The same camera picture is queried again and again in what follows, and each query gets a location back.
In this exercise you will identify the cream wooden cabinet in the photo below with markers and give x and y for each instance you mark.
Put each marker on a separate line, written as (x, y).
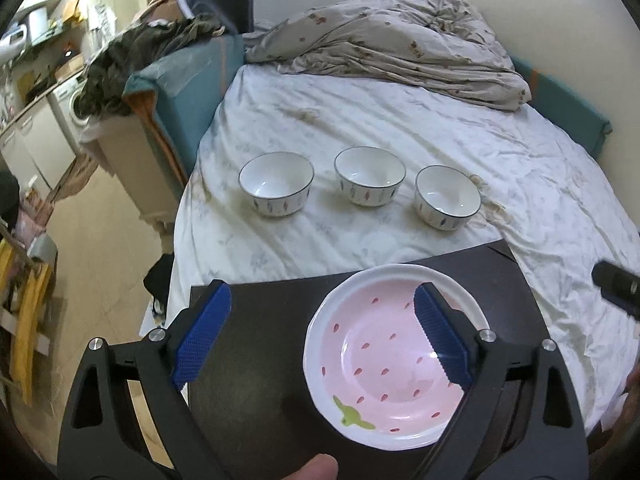
(135, 160)

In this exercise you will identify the pink strawberry plate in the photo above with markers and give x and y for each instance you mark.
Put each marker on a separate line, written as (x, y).
(380, 360)

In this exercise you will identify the white water heater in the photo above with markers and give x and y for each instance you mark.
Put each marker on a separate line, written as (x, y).
(12, 40)

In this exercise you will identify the black bag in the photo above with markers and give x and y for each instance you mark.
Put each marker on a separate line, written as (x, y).
(157, 280)

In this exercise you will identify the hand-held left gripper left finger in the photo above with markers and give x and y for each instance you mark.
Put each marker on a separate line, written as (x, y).
(202, 332)

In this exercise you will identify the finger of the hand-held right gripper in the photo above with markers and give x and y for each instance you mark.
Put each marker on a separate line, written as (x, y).
(617, 285)

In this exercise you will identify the grey printed duvet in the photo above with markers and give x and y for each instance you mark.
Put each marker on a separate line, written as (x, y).
(380, 35)

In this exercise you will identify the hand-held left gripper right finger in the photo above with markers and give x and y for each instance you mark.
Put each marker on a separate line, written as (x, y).
(442, 332)

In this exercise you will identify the person's left hand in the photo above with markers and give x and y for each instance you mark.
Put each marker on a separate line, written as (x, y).
(310, 469)

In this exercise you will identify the white bowl with dark rim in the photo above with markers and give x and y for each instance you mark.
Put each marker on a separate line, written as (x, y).
(447, 195)
(370, 172)
(275, 180)

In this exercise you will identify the brown floor mat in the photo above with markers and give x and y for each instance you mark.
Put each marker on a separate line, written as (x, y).
(77, 182)

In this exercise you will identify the white kitchen base cabinet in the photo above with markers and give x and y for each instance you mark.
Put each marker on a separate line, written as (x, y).
(30, 145)

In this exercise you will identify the dark clothes pile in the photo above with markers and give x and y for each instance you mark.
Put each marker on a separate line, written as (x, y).
(140, 55)

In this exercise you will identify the teal bed side cushion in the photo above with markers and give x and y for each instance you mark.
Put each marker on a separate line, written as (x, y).
(565, 105)
(190, 90)

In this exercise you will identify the yellow plastic frame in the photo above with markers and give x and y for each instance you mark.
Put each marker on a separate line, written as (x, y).
(30, 320)

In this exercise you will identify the black board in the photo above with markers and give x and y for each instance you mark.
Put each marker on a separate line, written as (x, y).
(260, 385)

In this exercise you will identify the white washing machine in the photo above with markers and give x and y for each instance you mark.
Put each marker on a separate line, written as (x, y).
(72, 110)

